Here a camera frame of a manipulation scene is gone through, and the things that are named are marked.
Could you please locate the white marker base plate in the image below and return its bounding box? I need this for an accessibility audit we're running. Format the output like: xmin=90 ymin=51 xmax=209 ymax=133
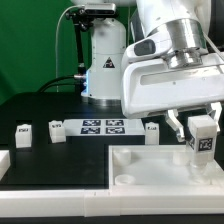
xmin=63 ymin=119 xmax=145 ymax=136

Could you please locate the black camera stand pole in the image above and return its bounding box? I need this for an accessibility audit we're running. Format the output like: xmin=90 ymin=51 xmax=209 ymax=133
xmin=66 ymin=7 xmax=92 ymax=79

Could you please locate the black camera on mount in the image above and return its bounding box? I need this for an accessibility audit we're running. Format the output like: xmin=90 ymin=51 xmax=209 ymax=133
xmin=84 ymin=3 xmax=116 ymax=16

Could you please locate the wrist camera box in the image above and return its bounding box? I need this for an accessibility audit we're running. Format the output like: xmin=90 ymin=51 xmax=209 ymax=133
xmin=122 ymin=38 xmax=172 ymax=67

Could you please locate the black cable bundle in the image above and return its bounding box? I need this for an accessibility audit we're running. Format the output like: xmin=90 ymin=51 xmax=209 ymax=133
xmin=37 ymin=75 xmax=88 ymax=93

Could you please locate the white U-shaped fence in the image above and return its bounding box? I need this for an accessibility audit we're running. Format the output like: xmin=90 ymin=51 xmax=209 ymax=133
xmin=0 ymin=147 xmax=224 ymax=218

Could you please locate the white thin cable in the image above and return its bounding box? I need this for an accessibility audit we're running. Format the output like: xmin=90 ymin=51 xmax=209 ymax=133
xmin=55 ymin=4 xmax=84 ymax=93

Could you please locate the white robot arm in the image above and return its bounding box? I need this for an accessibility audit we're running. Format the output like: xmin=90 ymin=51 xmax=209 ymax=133
xmin=71 ymin=0 xmax=224 ymax=118

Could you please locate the white square table top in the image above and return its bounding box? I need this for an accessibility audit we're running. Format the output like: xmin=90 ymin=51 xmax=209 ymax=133
xmin=109 ymin=145 xmax=224 ymax=196

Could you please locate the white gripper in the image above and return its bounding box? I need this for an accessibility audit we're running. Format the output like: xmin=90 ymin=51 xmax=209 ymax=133
xmin=121 ymin=53 xmax=224 ymax=142

